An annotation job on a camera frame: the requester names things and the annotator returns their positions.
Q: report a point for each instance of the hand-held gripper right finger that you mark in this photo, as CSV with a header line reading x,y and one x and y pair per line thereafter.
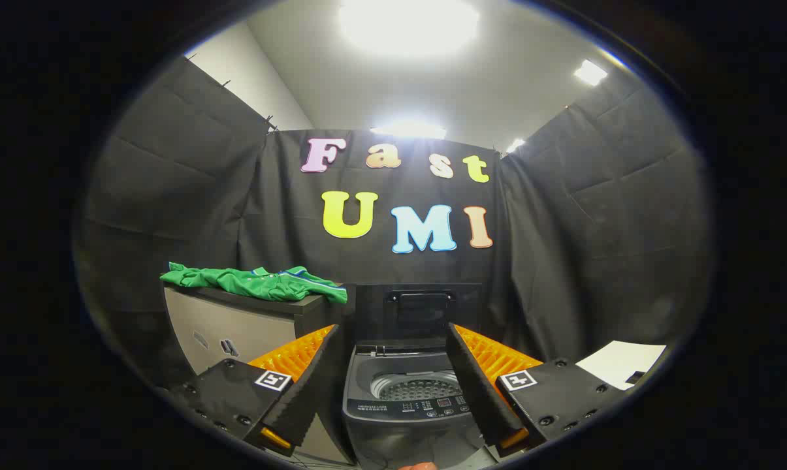
x,y
475,382

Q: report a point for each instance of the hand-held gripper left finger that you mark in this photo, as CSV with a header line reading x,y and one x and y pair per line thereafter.
x,y
315,378

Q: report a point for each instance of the grey washing machine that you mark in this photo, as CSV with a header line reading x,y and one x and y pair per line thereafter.
x,y
400,421

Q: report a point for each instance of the green polo shirt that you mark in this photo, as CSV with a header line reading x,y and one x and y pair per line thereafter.
x,y
249,282

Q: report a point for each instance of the grey cabinet with dark top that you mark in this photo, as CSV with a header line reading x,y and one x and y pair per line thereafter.
x,y
217,326

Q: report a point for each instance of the white flat sheet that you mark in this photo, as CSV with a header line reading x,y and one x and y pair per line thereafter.
x,y
618,362

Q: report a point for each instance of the black backdrop cloth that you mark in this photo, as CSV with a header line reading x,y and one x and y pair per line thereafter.
x,y
289,215

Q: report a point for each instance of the small ceiling light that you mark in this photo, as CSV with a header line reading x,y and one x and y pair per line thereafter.
x,y
515,145

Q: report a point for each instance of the long ceiling light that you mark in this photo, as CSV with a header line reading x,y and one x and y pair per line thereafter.
x,y
409,130

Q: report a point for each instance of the square ceiling light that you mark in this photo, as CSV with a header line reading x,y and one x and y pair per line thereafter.
x,y
591,72

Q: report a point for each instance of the large round ceiling light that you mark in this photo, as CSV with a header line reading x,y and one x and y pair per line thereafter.
x,y
407,26

